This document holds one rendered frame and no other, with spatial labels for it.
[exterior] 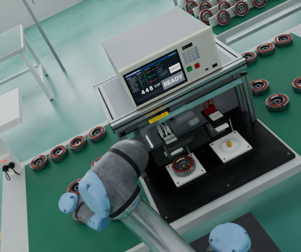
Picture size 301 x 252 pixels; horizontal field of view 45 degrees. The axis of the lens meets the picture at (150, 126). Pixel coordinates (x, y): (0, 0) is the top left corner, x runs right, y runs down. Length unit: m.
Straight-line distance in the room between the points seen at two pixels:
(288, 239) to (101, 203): 1.59
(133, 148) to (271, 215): 1.59
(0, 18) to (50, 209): 6.23
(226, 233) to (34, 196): 1.26
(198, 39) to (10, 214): 1.34
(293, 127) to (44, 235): 1.30
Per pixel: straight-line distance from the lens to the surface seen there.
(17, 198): 2.21
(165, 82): 1.61
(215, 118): 1.73
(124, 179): 0.97
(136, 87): 1.58
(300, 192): 2.55
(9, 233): 2.06
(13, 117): 1.91
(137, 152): 1.00
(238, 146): 1.77
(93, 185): 0.94
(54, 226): 1.90
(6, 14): 7.89
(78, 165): 2.13
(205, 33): 1.61
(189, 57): 1.61
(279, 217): 2.44
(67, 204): 1.38
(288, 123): 1.88
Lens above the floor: 2.00
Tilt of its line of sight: 36 degrees down
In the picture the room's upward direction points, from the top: 24 degrees counter-clockwise
